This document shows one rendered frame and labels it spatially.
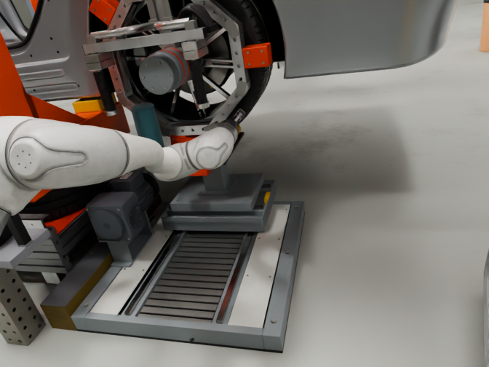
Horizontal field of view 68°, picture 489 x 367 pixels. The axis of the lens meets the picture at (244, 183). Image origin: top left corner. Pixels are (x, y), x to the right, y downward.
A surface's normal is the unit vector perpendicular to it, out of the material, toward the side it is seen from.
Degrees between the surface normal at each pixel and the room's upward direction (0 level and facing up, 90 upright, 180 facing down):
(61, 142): 58
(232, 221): 90
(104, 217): 90
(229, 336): 90
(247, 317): 0
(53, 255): 90
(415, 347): 0
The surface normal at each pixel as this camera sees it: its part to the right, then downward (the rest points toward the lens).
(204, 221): -0.22, 0.48
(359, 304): -0.15, -0.88
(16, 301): 0.96, -0.02
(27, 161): -0.22, 0.13
